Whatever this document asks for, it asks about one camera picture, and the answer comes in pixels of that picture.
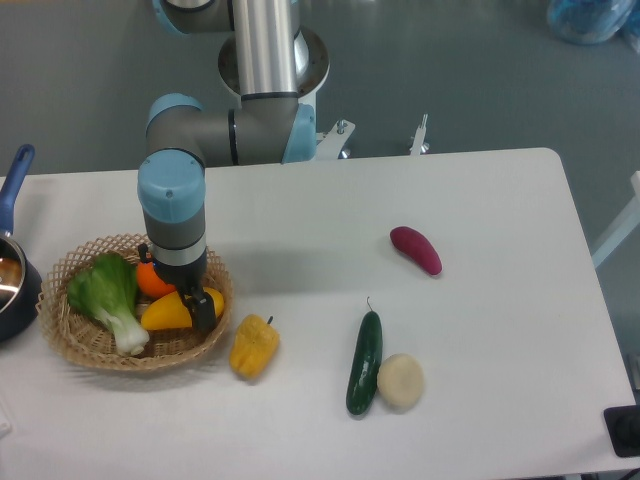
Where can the black device at edge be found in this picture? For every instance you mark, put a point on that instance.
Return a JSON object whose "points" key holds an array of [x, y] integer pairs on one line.
{"points": [[623, 428]]}

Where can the orange fruit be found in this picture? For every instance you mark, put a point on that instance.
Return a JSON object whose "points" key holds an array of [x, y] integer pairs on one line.
{"points": [[150, 283]]}

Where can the white frame at right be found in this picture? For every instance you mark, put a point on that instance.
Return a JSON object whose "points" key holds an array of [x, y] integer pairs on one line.
{"points": [[619, 229]]}

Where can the dark blue saucepan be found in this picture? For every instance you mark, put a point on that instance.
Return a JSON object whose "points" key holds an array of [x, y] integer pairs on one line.
{"points": [[20, 280]]}

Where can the beige round bun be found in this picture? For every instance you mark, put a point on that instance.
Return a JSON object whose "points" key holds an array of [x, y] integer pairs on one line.
{"points": [[401, 381]]}

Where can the purple sweet potato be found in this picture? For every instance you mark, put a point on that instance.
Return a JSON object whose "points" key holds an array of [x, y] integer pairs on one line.
{"points": [[415, 246]]}

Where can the yellow mango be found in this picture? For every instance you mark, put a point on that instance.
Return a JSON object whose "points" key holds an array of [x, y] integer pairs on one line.
{"points": [[170, 312]]}

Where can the blue plastic bag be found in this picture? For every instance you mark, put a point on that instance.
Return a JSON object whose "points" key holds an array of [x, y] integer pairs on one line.
{"points": [[594, 22]]}

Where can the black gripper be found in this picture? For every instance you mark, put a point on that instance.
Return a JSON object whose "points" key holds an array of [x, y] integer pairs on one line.
{"points": [[187, 278]]}

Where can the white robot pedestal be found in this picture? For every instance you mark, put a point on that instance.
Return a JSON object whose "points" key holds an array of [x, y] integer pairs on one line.
{"points": [[312, 69]]}

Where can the woven wicker basket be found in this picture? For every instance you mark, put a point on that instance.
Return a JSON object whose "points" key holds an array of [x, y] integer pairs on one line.
{"points": [[85, 342]]}

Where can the yellow bell pepper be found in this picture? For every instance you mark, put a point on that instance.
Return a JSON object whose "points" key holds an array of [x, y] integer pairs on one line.
{"points": [[255, 343]]}

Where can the green cucumber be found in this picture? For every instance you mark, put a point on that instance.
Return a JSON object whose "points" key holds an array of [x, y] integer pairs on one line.
{"points": [[366, 362]]}

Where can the green bok choy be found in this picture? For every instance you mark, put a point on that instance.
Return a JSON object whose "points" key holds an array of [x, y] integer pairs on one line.
{"points": [[106, 292]]}

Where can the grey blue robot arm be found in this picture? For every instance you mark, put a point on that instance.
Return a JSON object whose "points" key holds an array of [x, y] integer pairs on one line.
{"points": [[270, 125]]}

